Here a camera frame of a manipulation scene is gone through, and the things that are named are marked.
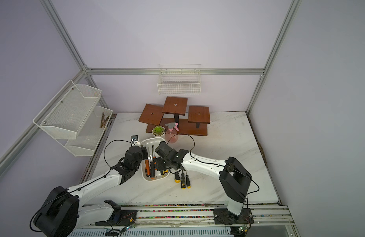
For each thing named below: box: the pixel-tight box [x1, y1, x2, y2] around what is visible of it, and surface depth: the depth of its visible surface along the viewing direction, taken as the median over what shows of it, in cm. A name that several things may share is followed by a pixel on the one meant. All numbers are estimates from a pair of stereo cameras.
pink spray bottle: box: [164, 122, 180, 144], surface depth 98 cm
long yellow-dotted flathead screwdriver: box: [180, 170, 186, 190], surface depth 87 cm
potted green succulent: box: [151, 125, 166, 138], surface depth 100 cm
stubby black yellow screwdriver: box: [174, 173, 181, 184], surface depth 87 cm
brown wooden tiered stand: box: [138, 96, 211, 137], surface depth 101 cm
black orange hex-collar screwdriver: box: [149, 144, 155, 180], surface depth 87 cm
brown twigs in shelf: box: [99, 112, 110, 129], surface depth 100 cm
